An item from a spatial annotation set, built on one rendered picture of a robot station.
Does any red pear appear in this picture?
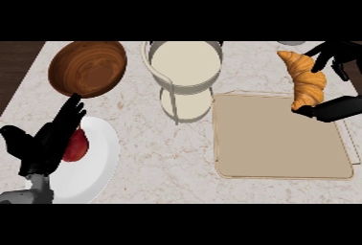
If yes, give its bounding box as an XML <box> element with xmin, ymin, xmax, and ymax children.
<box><xmin>61</xmin><ymin>127</ymin><xmax>91</xmax><ymax>163</ymax></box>

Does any brown wooden bowl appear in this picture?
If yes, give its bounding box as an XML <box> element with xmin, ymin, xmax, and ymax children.
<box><xmin>48</xmin><ymin>41</ymin><xmax>129</xmax><ymax>99</ymax></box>

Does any beige tray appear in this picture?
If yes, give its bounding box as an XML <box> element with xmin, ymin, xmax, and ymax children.
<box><xmin>212</xmin><ymin>90</ymin><xmax>362</xmax><ymax>181</ymax></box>

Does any white plate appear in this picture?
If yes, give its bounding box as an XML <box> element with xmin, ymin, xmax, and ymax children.
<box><xmin>49</xmin><ymin>116</ymin><xmax>120</xmax><ymax>205</ymax></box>

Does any golden croissant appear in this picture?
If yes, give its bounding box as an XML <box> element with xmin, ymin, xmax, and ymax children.
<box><xmin>277</xmin><ymin>50</ymin><xmax>328</xmax><ymax>112</ymax></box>

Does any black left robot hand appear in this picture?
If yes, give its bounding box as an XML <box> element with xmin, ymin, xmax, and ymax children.
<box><xmin>0</xmin><ymin>93</ymin><xmax>88</xmax><ymax>177</ymax></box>

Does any grey round object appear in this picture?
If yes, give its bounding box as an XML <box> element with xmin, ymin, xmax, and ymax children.
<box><xmin>277</xmin><ymin>40</ymin><xmax>309</xmax><ymax>47</ymax></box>

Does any cream tiered basket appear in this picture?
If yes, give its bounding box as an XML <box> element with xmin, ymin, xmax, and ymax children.
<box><xmin>142</xmin><ymin>40</ymin><xmax>225</xmax><ymax>126</ymax></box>

